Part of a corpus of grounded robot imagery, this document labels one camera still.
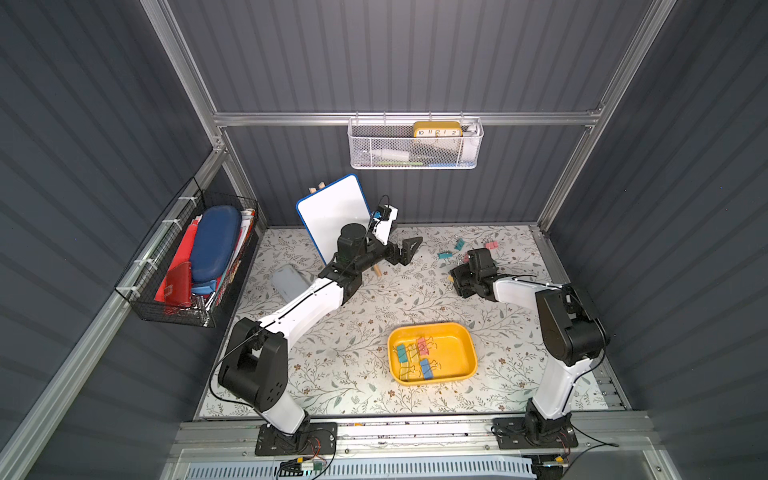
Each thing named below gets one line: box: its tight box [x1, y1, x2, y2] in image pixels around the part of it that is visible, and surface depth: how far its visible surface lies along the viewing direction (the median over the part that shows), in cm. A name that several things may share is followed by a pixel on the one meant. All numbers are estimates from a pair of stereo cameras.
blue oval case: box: [190, 205, 242, 283], surface depth 75 cm
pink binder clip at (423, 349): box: [418, 337, 429, 356], surface depth 88 cm
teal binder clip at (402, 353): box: [396, 344, 408, 363], surface depth 88 cm
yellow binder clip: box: [400, 344, 419, 381], surface depth 86 cm
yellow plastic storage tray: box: [388, 322, 478, 386], surface depth 88 cm
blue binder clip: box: [420, 358, 433, 380], surface depth 85 cm
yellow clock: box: [413, 121, 463, 138], surface depth 90 cm
